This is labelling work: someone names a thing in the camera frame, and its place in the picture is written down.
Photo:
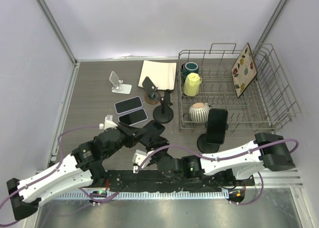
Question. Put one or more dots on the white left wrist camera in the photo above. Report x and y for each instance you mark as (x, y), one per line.
(108, 123)

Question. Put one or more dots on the cream square plate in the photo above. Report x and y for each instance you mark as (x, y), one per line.
(162, 74)

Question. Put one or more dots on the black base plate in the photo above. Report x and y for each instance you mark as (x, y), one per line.
(152, 181)

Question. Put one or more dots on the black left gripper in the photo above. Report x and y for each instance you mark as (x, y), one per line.
(130, 133)

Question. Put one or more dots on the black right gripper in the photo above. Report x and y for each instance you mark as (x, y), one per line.
(154, 146)

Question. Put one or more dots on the black phone stand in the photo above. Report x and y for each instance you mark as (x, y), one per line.
(205, 147)
(163, 113)

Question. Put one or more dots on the floral square plate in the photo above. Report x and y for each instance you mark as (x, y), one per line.
(243, 71)

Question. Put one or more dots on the striped white grey mug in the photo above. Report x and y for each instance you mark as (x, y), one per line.
(198, 112)

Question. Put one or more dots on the wooden base phone stand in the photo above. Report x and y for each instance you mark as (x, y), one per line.
(152, 96)

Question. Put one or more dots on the aluminium corner frame post left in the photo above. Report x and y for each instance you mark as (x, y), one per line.
(53, 24)

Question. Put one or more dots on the silver folding phone stand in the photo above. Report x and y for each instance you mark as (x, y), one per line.
(118, 86)

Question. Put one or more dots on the lilac case phone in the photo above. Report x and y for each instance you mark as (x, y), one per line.
(133, 117)
(128, 105)

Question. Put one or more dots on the aluminium corner frame post right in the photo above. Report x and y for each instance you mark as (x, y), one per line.
(271, 23)

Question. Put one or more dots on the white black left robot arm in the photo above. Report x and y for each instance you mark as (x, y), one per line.
(81, 168)

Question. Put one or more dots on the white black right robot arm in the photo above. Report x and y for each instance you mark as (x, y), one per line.
(266, 151)

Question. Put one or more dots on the white slotted cable duct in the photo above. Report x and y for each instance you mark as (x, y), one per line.
(125, 196)

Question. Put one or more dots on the yellow faceted mug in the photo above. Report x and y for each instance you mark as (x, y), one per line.
(192, 84)

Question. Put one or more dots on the black phone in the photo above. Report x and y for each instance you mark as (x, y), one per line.
(216, 126)
(153, 128)

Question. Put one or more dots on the aluminium corner frame post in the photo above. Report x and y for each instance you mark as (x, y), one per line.
(271, 23)
(53, 24)

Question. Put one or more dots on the grey wire dish rack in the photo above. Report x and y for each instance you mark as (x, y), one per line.
(251, 84)

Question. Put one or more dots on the dark green mug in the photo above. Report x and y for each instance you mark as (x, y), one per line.
(189, 67)

